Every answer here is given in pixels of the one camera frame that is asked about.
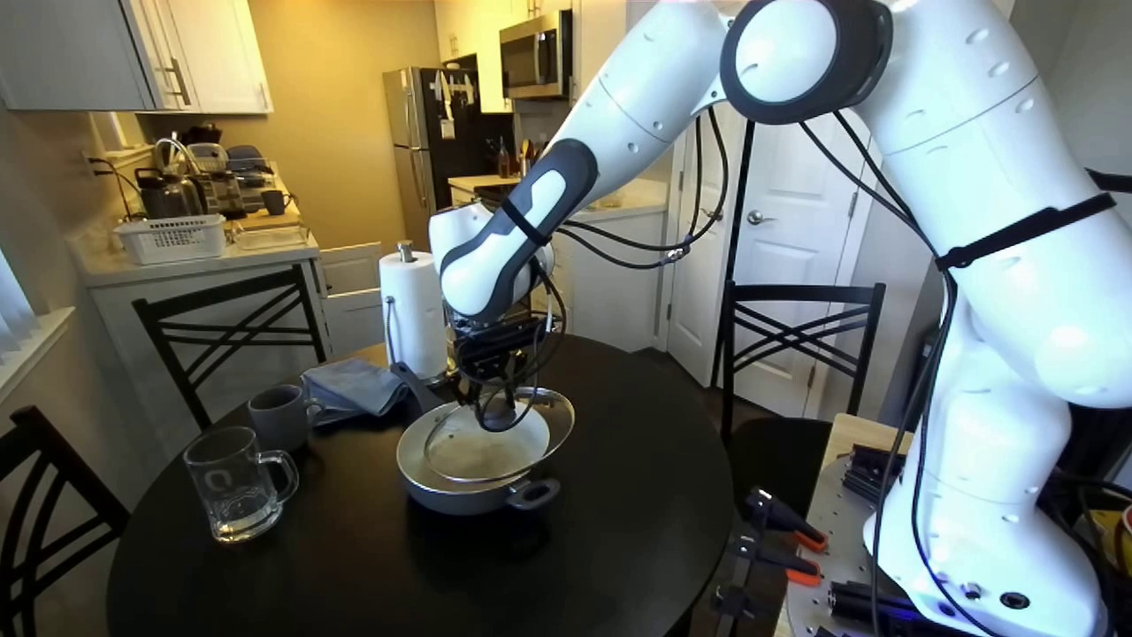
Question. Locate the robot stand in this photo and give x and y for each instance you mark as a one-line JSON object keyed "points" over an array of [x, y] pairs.
{"points": [[836, 531]]}

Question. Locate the black and orange clamp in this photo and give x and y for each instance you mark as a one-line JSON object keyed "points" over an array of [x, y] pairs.
{"points": [[778, 518], [769, 559]]}

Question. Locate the dark mug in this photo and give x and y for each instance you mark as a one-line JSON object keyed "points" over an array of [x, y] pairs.
{"points": [[273, 203]]}

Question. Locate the chrome kitchen tap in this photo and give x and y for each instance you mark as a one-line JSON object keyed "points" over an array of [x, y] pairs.
{"points": [[181, 152]]}

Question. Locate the paper towel roll on holder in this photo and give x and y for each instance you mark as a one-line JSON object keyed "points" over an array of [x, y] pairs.
{"points": [[413, 310]]}

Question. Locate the clear glass mug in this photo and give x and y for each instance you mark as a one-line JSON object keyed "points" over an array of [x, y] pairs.
{"points": [[234, 487]]}

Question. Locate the white door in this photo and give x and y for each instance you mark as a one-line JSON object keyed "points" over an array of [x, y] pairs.
{"points": [[796, 221]]}

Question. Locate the black box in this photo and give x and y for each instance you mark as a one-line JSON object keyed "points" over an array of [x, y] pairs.
{"points": [[871, 473], [862, 603]]}

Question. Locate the grey ceramic mug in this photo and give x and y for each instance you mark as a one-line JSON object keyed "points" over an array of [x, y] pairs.
{"points": [[276, 418]]}

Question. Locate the black metal chair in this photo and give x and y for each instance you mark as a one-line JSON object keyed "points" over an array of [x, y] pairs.
{"points": [[35, 522], [796, 318], [225, 332]]}

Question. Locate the grey folded cloth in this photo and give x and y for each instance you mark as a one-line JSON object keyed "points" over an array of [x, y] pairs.
{"points": [[354, 387]]}

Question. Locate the dark bottle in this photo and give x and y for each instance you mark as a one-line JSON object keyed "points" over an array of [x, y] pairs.
{"points": [[503, 161]]}

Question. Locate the white plastic basket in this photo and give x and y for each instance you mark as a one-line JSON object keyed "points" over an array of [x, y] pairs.
{"points": [[172, 239]]}

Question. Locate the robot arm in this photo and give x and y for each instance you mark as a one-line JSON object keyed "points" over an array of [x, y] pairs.
{"points": [[973, 265]]}

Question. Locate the white wall cabinet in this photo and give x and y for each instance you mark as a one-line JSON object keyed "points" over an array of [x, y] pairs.
{"points": [[106, 53]]}

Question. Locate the silver door knob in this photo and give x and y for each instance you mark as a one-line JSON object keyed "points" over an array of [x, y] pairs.
{"points": [[756, 217]]}

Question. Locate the steel and black refrigerator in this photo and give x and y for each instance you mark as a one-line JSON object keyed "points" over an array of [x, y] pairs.
{"points": [[424, 150]]}

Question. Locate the glass pot lid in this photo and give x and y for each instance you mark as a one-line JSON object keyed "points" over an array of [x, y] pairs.
{"points": [[539, 433]]}

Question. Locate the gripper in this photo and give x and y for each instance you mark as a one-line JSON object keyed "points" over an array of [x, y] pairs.
{"points": [[495, 347]]}

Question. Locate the steel microwave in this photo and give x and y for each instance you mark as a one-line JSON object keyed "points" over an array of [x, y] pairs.
{"points": [[531, 55]]}

